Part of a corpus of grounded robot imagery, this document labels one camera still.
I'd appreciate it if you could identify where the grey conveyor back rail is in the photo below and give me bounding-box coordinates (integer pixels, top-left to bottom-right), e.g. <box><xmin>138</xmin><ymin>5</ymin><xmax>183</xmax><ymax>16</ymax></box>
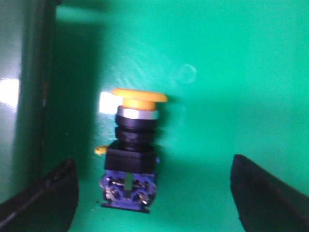
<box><xmin>0</xmin><ymin>0</ymin><xmax>60</xmax><ymax>202</ymax></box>

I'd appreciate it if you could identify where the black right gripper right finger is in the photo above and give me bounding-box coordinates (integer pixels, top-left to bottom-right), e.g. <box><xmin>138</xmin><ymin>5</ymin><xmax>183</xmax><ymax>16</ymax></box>
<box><xmin>230</xmin><ymin>154</ymin><xmax>309</xmax><ymax>232</ymax></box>

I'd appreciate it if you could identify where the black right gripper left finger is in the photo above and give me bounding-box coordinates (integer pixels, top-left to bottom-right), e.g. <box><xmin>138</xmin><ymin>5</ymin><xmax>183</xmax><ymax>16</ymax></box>
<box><xmin>0</xmin><ymin>159</ymin><xmax>79</xmax><ymax>232</ymax></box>

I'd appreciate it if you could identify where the green conveyor belt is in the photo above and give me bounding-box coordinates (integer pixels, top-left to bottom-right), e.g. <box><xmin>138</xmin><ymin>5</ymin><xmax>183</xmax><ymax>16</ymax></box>
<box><xmin>43</xmin><ymin>0</ymin><xmax>309</xmax><ymax>232</ymax></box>

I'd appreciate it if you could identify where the yellow mushroom push button switch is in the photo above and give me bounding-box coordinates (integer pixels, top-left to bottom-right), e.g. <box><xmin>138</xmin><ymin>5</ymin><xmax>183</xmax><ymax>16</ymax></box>
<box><xmin>95</xmin><ymin>88</ymin><xmax>168</xmax><ymax>213</ymax></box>

